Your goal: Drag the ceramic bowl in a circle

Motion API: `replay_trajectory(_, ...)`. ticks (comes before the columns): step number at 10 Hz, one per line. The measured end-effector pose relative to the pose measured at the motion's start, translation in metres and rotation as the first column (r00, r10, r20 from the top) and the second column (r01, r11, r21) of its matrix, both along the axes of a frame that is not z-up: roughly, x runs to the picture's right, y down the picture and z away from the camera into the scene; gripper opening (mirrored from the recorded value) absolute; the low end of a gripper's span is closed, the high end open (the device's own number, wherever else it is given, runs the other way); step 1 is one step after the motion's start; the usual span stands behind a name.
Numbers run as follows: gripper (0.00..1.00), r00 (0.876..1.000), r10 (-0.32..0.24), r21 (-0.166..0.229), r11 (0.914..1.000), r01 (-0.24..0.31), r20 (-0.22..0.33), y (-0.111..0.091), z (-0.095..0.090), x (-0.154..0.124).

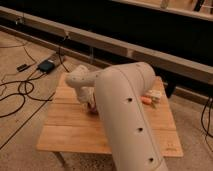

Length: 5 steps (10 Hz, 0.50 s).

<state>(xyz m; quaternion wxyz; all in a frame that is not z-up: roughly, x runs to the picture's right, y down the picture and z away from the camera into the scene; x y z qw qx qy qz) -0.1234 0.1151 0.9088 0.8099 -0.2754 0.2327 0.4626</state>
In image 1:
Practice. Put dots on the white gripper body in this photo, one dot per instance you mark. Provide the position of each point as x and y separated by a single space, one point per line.
86 95

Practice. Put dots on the dark red ceramic bowl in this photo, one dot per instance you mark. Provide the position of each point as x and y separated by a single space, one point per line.
92 108

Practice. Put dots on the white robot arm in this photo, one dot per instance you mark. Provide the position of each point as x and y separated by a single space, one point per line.
116 92

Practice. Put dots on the wooden table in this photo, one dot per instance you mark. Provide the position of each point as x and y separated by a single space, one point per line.
69 127

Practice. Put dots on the black power adapter box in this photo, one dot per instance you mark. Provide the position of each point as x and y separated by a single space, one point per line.
46 66

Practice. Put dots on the orange carrot toy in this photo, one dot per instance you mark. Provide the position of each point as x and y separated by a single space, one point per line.
148 101

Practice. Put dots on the small black device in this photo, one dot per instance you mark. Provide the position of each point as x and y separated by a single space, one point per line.
22 67

